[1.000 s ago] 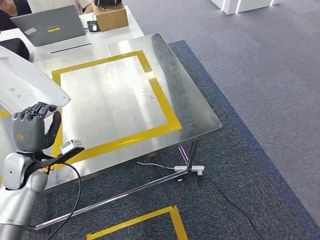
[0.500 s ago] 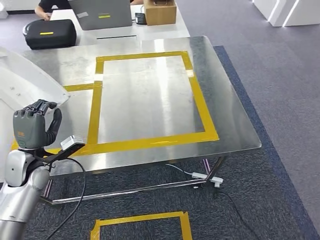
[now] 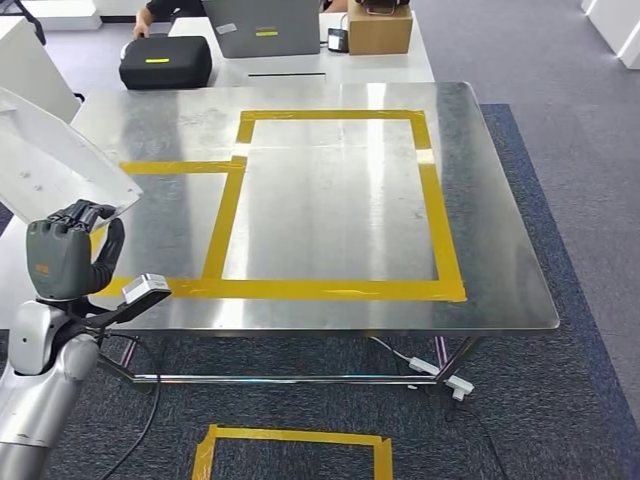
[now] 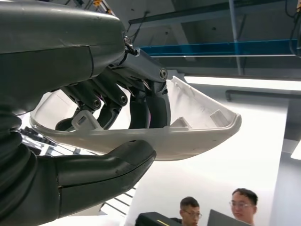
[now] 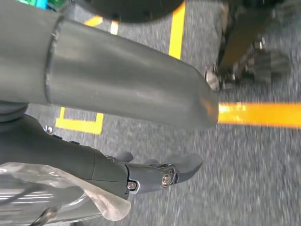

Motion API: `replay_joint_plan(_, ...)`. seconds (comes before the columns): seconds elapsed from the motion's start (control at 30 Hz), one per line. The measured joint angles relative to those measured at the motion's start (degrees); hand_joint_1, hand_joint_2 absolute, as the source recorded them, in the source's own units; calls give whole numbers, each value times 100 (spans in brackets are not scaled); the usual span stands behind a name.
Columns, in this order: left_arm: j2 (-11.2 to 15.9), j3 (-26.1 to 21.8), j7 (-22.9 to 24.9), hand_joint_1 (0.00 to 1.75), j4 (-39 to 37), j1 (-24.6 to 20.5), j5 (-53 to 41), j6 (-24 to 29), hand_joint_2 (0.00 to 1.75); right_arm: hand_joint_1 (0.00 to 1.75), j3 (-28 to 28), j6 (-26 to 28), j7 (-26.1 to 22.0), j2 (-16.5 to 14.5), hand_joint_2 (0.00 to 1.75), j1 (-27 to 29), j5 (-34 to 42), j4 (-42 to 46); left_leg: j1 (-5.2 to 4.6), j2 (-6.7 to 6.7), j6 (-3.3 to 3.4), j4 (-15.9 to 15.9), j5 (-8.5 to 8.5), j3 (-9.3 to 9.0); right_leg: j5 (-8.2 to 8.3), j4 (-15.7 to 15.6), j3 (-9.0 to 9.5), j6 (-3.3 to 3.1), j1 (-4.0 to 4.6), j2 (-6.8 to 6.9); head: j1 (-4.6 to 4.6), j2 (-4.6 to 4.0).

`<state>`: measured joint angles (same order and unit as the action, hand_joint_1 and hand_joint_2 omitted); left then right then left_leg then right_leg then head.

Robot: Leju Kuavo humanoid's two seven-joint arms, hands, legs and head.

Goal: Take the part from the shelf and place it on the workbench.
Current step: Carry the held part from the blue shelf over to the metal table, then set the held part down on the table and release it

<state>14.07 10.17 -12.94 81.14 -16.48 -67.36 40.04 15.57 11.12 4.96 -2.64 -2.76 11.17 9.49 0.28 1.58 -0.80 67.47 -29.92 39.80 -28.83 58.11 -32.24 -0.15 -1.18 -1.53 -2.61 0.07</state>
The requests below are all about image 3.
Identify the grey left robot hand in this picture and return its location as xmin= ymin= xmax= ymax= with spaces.
xmin=26 ymin=199 xmax=127 ymax=303

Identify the white car body panel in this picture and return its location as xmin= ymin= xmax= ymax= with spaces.
xmin=0 ymin=85 xmax=145 ymax=231

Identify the steel workbench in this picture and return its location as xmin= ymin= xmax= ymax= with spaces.
xmin=0 ymin=80 xmax=562 ymax=403

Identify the white side desk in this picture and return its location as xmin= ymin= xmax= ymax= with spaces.
xmin=0 ymin=15 xmax=82 ymax=125

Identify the black carrying case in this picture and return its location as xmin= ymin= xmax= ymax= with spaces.
xmin=118 ymin=34 xmax=214 ymax=93

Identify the person behind black case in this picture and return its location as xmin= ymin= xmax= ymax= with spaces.
xmin=131 ymin=0 xmax=209 ymax=40

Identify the grey laptop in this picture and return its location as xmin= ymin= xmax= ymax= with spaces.
xmin=201 ymin=0 xmax=322 ymax=60

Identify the small black device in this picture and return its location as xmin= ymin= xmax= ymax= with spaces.
xmin=327 ymin=25 xmax=350 ymax=55

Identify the white office desk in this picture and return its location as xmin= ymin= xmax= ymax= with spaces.
xmin=167 ymin=11 xmax=435 ymax=88

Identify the cardboard box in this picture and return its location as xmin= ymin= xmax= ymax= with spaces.
xmin=346 ymin=0 xmax=414 ymax=57

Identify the white power strip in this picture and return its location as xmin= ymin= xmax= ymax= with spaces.
xmin=444 ymin=374 xmax=475 ymax=403
xmin=408 ymin=356 xmax=442 ymax=378

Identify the dark headset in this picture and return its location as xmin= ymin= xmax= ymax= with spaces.
xmin=354 ymin=0 xmax=411 ymax=17

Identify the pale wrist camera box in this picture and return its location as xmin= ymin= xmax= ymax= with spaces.
xmin=87 ymin=272 xmax=174 ymax=330

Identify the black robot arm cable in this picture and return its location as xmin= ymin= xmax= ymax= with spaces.
xmin=99 ymin=331 xmax=162 ymax=480

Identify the white power cable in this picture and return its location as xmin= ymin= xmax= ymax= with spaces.
xmin=368 ymin=335 xmax=412 ymax=365

